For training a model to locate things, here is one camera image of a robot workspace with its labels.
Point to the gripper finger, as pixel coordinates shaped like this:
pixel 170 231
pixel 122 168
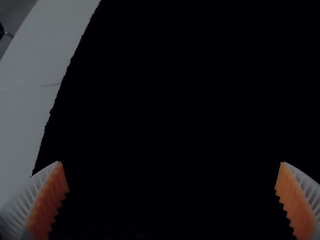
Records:
pixel 37 207
pixel 300 202

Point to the black mat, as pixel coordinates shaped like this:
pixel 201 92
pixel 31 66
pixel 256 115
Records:
pixel 175 100

